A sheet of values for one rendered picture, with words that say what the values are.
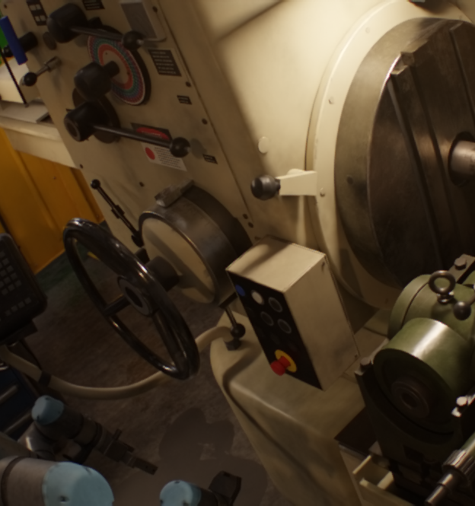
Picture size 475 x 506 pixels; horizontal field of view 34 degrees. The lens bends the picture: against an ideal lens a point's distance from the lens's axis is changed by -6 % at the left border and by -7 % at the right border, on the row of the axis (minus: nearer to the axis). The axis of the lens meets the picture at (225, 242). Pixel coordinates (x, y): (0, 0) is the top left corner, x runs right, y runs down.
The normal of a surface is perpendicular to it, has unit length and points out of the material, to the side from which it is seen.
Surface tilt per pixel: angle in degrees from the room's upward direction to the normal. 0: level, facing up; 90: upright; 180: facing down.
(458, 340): 36
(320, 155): 90
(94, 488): 82
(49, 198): 90
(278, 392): 0
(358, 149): 54
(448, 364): 43
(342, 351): 90
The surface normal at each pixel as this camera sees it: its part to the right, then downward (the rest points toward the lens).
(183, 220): -0.01, -0.58
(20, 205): 0.62, 0.22
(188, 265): -0.39, 0.47
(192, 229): 0.18, -0.41
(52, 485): -0.38, -0.61
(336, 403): -0.35, -0.78
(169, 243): -0.60, 0.23
